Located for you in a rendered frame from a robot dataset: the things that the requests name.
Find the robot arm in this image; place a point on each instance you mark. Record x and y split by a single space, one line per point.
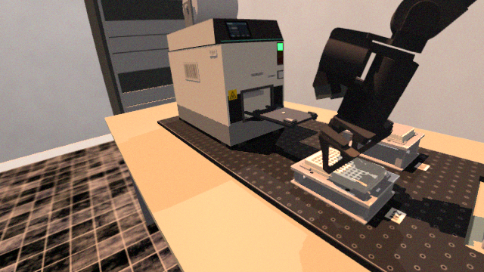
347 52

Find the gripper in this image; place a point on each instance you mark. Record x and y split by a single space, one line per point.
371 124

